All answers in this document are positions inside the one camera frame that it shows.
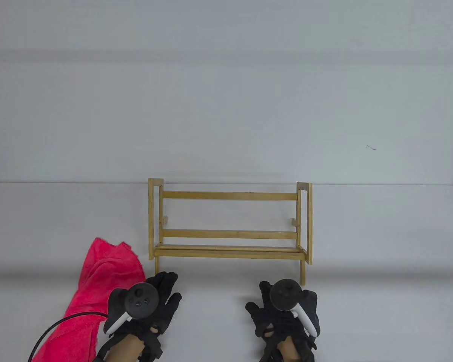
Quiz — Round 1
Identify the black and white left controller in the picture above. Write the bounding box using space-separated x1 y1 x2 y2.
104 283 160 335

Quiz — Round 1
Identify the person's left forearm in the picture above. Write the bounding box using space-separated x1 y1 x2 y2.
106 334 146 362

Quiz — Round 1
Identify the person's right hand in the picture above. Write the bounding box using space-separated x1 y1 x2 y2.
245 281 318 362

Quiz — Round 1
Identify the black and white right controller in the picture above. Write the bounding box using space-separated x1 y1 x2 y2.
270 279 320 338

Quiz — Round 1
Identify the red square towel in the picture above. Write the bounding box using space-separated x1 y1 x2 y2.
32 237 147 362

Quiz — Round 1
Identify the black and white controller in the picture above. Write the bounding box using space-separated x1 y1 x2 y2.
104 283 160 335
270 279 320 338

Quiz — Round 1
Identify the wooden book rack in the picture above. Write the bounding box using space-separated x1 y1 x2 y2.
148 178 313 286

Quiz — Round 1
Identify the black cable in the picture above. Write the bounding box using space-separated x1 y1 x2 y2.
28 312 109 362

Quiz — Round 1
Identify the person's left hand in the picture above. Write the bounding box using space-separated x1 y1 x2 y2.
115 271 182 361

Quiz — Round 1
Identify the person's right forearm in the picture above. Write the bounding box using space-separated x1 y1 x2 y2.
279 337 302 362

